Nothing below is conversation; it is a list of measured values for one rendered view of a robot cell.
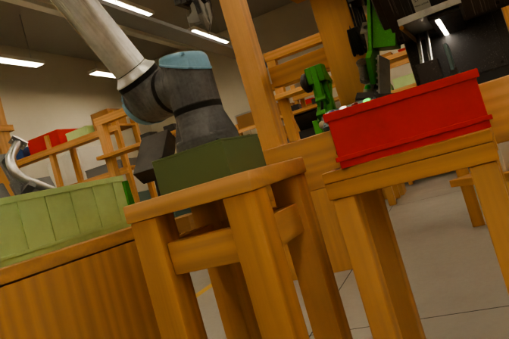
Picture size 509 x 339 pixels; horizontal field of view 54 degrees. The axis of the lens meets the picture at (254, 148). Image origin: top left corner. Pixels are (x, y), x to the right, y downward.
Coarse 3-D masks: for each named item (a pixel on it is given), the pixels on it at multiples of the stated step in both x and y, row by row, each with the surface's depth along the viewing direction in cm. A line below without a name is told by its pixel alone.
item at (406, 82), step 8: (384, 56) 822; (392, 64) 807; (400, 64) 803; (392, 80) 814; (400, 80) 811; (408, 80) 807; (392, 88) 840; (400, 88) 809; (408, 88) 800; (296, 96) 869; (304, 96) 863; (304, 104) 912
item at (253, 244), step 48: (288, 192) 118; (144, 240) 107; (192, 240) 103; (240, 240) 97; (288, 240) 107; (192, 288) 110; (240, 288) 127; (288, 288) 97; (336, 288) 120; (192, 336) 105; (240, 336) 126; (288, 336) 94; (336, 336) 115
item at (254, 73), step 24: (240, 0) 214; (312, 0) 198; (336, 0) 193; (240, 24) 212; (336, 24) 194; (240, 48) 213; (336, 48) 195; (240, 72) 214; (264, 72) 215; (336, 72) 195; (264, 96) 210; (264, 120) 211; (264, 144) 211
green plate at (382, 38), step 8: (368, 0) 151; (368, 8) 151; (368, 16) 152; (376, 16) 152; (368, 24) 152; (376, 24) 152; (368, 32) 152; (376, 32) 152; (384, 32) 151; (368, 40) 152; (376, 40) 152; (384, 40) 151; (392, 40) 150; (368, 48) 152; (376, 48) 155; (384, 48) 156; (392, 48) 157; (400, 48) 158; (376, 56) 158
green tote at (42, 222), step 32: (32, 192) 134; (64, 192) 143; (96, 192) 153; (0, 224) 125; (32, 224) 132; (64, 224) 141; (96, 224) 150; (128, 224) 161; (0, 256) 122; (32, 256) 129
